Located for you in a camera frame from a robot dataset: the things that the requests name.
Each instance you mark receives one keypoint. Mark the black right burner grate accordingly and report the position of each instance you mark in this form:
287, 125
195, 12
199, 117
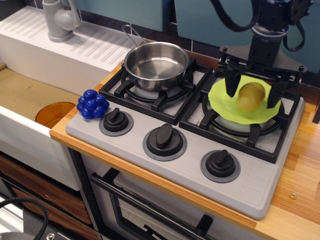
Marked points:
264, 141

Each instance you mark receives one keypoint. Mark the black stove knob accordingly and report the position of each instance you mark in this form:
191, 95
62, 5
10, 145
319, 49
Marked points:
116, 123
164, 143
220, 166

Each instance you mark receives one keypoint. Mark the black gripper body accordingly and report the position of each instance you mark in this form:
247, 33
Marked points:
263, 57

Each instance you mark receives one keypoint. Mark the black burner grate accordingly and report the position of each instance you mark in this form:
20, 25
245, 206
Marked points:
264, 141
168, 105

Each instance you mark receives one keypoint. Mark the green plastic plate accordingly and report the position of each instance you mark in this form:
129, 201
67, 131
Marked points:
228, 109

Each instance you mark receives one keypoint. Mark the teal wall cabinet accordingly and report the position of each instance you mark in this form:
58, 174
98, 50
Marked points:
195, 25

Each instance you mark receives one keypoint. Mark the blue toy blueberry cluster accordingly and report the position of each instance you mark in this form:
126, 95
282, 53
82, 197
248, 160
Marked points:
92, 105

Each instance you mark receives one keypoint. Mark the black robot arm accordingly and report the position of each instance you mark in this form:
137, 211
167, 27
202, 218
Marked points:
294, 9

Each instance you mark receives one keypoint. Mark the orange plastic bowl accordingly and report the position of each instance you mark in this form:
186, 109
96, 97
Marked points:
51, 114

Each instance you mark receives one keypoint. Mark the black right stove knob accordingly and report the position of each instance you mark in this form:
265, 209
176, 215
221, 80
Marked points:
220, 166

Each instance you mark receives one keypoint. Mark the black middle stove knob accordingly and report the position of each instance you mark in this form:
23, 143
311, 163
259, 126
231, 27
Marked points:
164, 143

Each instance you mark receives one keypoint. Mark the grey toy stove top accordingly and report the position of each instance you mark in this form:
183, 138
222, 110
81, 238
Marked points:
250, 193

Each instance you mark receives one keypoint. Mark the oven door with handle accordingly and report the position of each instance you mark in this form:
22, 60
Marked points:
147, 221

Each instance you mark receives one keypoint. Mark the grey toy faucet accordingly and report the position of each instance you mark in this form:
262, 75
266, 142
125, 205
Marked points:
60, 22

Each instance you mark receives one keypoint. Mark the black left stove knob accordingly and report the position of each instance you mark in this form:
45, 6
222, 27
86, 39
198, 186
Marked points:
116, 123

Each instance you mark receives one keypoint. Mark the wooden drawer front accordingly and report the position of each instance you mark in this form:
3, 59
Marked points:
65, 206

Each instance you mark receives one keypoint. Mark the black left burner grate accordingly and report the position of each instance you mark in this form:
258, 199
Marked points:
168, 105

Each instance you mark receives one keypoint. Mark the stainless steel pot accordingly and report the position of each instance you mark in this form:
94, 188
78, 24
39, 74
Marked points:
156, 66

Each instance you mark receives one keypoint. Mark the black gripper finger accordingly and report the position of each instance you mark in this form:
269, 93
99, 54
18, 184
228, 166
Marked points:
278, 89
232, 80

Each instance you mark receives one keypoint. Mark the white toy sink unit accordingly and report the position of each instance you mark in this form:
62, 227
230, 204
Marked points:
36, 72

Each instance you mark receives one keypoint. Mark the yellow toy potato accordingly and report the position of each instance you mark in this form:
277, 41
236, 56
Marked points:
250, 97

